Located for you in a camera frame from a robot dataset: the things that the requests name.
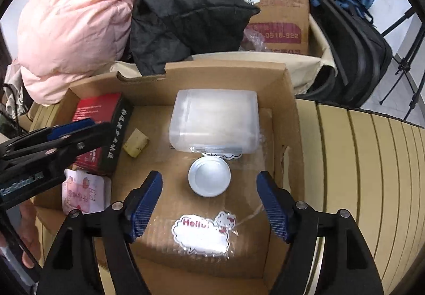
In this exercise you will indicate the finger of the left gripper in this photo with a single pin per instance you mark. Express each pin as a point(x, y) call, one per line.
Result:
point(81, 141)
point(61, 130)

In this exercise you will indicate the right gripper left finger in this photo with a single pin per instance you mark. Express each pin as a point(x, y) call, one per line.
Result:
point(71, 266)

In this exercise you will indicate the red cardboard box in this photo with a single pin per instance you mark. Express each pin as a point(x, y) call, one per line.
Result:
point(111, 114)

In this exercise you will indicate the small yellow block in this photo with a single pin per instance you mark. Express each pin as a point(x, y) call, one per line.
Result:
point(135, 143)

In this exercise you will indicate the round white disc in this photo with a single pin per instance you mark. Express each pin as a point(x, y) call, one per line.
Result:
point(209, 176)

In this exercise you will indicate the translucent plastic box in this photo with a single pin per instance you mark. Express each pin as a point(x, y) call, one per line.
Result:
point(219, 121)

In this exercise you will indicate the left hand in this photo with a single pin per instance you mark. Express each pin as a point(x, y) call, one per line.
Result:
point(23, 219)

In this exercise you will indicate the pink duvet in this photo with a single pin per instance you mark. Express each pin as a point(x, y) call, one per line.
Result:
point(63, 41)

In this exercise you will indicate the hello kitty sticker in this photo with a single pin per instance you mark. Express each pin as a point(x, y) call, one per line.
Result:
point(198, 235)

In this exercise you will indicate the shallow cardboard tray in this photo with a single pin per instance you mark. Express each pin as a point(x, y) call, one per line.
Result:
point(255, 255)

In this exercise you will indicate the black cloth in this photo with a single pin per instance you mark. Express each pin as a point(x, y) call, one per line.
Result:
point(165, 31)

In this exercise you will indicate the black tripod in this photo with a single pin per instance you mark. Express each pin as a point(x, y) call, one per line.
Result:
point(403, 71)

